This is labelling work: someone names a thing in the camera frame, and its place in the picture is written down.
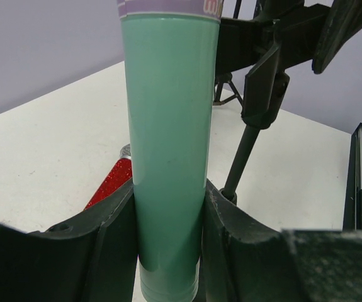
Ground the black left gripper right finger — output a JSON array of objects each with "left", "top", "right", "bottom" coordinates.
[{"left": 202, "top": 182, "right": 362, "bottom": 301}]

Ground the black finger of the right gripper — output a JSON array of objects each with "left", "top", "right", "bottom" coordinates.
[{"left": 312, "top": 0, "right": 362, "bottom": 74}]

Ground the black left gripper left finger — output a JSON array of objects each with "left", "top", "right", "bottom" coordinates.
[{"left": 0, "top": 182, "right": 137, "bottom": 301}]

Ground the black clip mic stand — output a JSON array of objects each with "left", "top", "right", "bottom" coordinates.
[{"left": 215, "top": 1, "right": 329, "bottom": 204}]

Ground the red glitter microphone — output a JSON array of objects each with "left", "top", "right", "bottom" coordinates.
[{"left": 84, "top": 144, "right": 132, "bottom": 210}]

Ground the black shock mount tripod stand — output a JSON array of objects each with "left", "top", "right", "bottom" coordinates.
[{"left": 213, "top": 72, "right": 243, "bottom": 106}]

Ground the mint green microphone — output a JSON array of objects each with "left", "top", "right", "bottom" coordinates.
[{"left": 118, "top": 1, "right": 223, "bottom": 301}]

